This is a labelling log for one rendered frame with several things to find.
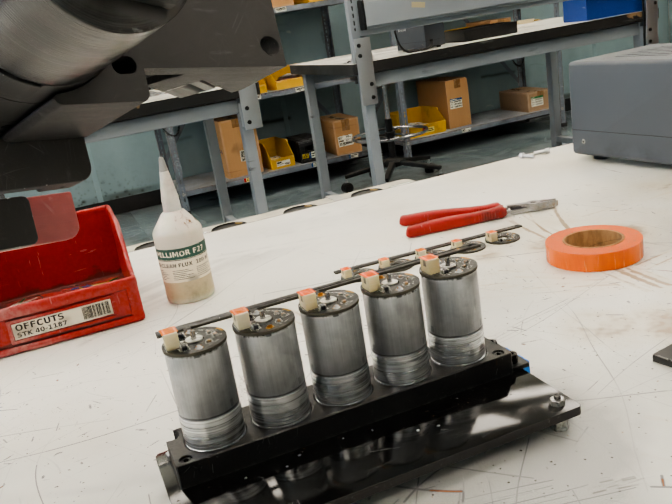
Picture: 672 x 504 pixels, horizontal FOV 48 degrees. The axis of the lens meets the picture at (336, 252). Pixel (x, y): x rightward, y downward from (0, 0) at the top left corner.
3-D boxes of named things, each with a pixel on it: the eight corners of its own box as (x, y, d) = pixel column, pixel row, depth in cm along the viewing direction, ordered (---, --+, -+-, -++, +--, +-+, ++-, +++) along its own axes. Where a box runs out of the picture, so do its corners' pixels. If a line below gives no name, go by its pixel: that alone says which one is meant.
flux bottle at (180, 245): (164, 307, 52) (130, 165, 49) (171, 291, 55) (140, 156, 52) (213, 299, 52) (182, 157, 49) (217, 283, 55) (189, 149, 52)
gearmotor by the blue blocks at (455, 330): (498, 373, 33) (487, 263, 32) (450, 389, 32) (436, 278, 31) (468, 353, 35) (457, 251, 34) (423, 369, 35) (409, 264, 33)
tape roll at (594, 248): (537, 247, 52) (536, 231, 52) (626, 236, 51) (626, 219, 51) (557, 277, 46) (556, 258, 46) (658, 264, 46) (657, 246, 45)
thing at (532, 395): (485, 365, 37) (483, 343, 36) (584, 429, 30) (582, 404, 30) (160, 477, 32) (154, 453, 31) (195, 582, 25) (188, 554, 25)
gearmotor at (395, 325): (443, 392, 32) (429, 281, 31) (392, 410, 32) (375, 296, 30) (416, 371, 35) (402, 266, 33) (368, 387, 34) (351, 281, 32)
